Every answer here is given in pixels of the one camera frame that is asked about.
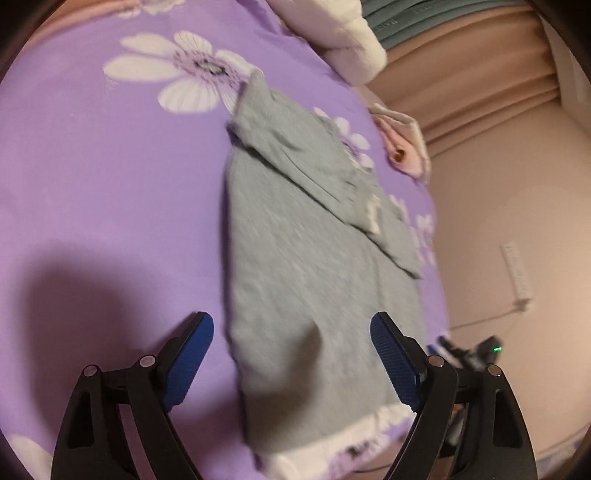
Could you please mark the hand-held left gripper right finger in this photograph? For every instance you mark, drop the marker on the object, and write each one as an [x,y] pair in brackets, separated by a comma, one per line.
[395,360]

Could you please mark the purple floral bed sheet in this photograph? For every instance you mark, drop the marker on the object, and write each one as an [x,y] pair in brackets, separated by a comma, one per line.
[115,207]

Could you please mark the grey sweater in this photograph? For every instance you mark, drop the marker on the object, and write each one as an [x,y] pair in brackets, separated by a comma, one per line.
[300,277]

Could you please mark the white power strip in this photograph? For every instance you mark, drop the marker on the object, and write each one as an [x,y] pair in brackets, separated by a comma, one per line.
[516,272]

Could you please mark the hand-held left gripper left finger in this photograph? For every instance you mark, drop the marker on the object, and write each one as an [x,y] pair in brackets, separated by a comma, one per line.
[191,360]

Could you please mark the beige curtain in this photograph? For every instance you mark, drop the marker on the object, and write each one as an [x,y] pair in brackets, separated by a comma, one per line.
[475,83]

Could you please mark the pink cloth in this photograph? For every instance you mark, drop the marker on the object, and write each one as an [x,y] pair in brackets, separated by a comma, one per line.
[406,152]

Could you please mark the white pillow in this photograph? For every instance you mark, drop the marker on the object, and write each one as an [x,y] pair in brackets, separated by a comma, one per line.
[351,46]

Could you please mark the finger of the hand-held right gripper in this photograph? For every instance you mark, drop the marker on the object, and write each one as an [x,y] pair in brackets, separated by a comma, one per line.
[450,347]

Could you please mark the grey-green cloth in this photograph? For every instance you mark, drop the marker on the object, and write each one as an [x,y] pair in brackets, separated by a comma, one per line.
[415,18]

